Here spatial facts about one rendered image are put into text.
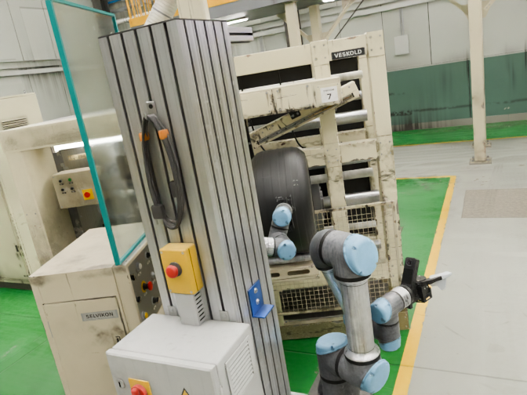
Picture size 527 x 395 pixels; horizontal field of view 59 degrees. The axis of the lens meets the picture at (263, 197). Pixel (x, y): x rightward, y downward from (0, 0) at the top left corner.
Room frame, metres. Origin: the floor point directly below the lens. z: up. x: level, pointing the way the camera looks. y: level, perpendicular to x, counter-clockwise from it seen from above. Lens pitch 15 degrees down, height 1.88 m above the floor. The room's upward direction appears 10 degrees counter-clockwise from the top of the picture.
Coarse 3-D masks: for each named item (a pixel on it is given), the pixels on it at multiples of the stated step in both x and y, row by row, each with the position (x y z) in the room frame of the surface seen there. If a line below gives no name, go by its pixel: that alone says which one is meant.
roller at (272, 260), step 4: (304, 252) 2.29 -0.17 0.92; (308, 252) 2.28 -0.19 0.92; (272, 256) 2.31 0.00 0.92; (296, 256) 2.28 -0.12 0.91; (300, 256) 2.27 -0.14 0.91; (304, 256) 2.27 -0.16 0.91; (308, 256) 2.26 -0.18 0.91; (268, 260) 2.29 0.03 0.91; (272, 260) 2.29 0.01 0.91; (276, 260) 2.29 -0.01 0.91; (280, 260) 2.28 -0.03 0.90; (284, 260) 2.28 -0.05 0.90; (288, 260) 2.28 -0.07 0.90; (292, 260) 2.27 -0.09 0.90; (296, 260) 2.27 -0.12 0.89; (300, 260) 2.27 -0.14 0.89; (304, 260) 2.27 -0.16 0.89; (308, 260) 2.27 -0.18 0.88; (272, 264) 2.29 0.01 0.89; (276, 264) 2.30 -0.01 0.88
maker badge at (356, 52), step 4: (356, 48) 2.86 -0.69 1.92; (360, 48) 2.85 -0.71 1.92; (364, 48) 2.85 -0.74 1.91; (336, 52) 2.87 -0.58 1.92; (340, 52) 2.87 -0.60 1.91; (344, 52) 2.86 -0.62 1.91; (348, 52) 2.86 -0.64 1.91; (352, 52) 2.86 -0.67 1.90; (356, 52) 2.86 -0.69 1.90; (360, 52) 2.85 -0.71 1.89; (364, 52) 2.85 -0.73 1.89; (332, 56) 2.87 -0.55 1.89; (336, 56) 2.87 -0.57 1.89; (340, 56) 2.87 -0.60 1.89; (344, 56) 2.86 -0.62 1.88; (348, 56) 2.86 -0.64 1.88; (352, 56) 2.86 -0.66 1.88
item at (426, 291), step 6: (420, 276) 1.53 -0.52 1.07; (420, 282) 1.49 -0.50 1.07; (408, 288) 1.46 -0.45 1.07; (420, 288) 1.48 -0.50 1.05; (426, 288) 1.50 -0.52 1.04; (414, 294) 1.48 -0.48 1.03; (420, 294) 1.48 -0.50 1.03; (426, 294) 1.49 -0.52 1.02; (414, 300) 1.47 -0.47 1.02; (420, 300) 1.49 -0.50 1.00; (426, 300) 1.48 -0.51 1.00; (408, 306) 1.46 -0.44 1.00
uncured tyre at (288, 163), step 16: (256, 160) 2.35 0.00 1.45; (272, 160) 2.31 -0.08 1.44; (288, 160) 2.29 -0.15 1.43; (304, 160) 2.32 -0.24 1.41; (256, 176) 2.25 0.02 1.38; (272, 176) 2.23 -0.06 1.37; (288, 176) 2.21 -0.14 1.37; (304, 176) 2.22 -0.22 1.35; (256, 192) 2.20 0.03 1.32; (272, 192) 2.18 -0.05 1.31; (288, 192) 2.17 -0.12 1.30; (304, 192) 2.17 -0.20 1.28; (272, 208) 2.16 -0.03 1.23; (304, 208) 2.15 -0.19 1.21; (304, 224) 2.15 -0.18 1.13; (304, 240) 2.18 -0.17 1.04
